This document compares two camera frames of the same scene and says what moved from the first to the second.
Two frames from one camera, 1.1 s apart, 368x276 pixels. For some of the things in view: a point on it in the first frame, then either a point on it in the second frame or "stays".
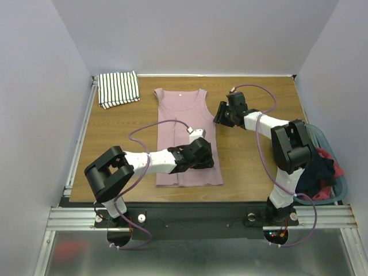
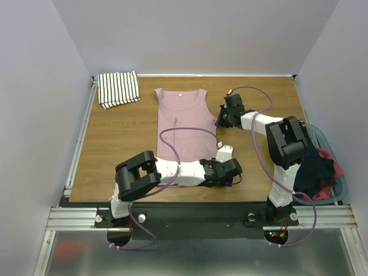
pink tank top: (200, 117) stays
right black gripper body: (221, 112) stays
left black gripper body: (204, 162) -> (225, 183)
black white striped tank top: (118, 88) stays
